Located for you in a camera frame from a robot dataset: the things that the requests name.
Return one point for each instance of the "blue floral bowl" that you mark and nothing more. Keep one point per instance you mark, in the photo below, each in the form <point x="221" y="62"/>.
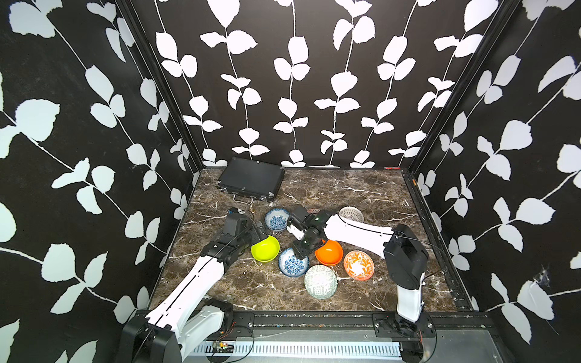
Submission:
<point x="290" y="265"/>
<point x="276" y="219"/>

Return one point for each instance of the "white maroon patterned bowl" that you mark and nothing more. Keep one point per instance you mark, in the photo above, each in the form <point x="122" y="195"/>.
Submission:
<point x="351" y="213"/>

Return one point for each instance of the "lime green bowl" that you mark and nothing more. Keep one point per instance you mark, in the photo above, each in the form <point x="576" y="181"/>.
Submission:
<point x="266" y="250"/>

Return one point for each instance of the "black front mounting rail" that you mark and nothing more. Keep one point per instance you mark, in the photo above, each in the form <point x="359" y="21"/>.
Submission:
<point x="383" y="324"/>

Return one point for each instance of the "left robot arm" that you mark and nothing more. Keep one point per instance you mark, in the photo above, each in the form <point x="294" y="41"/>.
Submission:
<point x="171" y="331"/>

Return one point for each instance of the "orange leaf patterned bowl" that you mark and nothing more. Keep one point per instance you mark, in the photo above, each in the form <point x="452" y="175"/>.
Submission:
<point x="359" y="265"/>

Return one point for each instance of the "pale green patterned bowl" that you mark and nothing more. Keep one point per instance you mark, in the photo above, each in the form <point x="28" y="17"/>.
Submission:
<point x="321" y="282"/>

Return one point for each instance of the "small circuit board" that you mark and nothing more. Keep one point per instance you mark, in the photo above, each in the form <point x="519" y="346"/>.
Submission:
<point x="221" y="347"/>

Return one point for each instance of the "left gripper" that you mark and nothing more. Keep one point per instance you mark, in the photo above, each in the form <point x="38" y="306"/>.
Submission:
<point x="255" y="236"/>

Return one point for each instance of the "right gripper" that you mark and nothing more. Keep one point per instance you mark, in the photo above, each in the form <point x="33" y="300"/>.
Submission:
<point x="298" y="251"/>

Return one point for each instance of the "black hard carrying case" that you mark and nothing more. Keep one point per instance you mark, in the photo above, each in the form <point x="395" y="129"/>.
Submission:
<point x="251" y="179"/>

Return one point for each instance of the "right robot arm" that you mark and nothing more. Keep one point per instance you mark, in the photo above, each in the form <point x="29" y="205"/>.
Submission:
<point x="405" y="255"/>

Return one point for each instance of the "white perforated cable tray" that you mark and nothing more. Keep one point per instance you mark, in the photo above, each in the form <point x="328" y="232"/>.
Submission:
<point x="294" y="349"/>

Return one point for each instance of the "orange plastic bowl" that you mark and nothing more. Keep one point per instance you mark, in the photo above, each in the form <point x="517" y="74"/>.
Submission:
<point x="330" y="253"/>

